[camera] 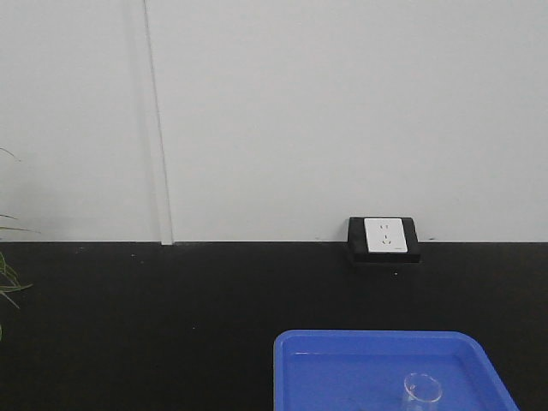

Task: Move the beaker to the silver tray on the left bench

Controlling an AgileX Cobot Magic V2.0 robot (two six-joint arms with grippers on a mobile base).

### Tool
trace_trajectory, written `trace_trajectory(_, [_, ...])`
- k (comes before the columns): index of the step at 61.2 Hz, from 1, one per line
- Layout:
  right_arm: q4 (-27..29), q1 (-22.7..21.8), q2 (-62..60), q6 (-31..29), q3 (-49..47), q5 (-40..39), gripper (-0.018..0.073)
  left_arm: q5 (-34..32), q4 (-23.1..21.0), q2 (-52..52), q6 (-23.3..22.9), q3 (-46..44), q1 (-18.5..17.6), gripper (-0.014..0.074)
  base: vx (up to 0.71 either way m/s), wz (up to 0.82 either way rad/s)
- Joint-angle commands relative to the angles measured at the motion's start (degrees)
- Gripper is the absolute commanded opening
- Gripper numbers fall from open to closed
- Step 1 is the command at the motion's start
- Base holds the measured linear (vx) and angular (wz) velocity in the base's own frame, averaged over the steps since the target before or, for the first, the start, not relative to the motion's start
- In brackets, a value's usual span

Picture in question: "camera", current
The clear glass beaker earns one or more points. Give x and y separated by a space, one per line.
421 392

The blue plastic tray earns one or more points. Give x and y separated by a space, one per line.
367 370

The black socket mounting box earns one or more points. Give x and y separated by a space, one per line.
357 248

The green potted plant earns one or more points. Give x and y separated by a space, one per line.
10 278

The white wall power socket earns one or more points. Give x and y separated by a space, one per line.
385 235

